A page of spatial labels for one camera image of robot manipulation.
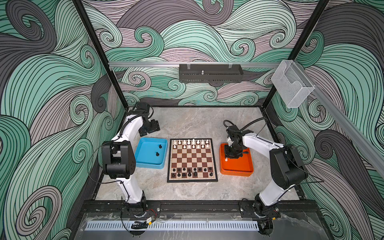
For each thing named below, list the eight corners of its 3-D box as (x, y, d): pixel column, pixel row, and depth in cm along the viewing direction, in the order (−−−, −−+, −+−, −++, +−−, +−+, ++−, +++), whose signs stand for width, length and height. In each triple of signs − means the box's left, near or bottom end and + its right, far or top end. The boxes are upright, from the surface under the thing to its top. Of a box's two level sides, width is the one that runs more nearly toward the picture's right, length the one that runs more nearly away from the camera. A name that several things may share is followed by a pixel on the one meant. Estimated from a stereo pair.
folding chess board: (166, 182, 84) (165, 180, 82) (170, 140, 102) (170, 138, 100) (217, 182, 84) (218, 180, 82) (212, 140, 103) (212, 138, 100)
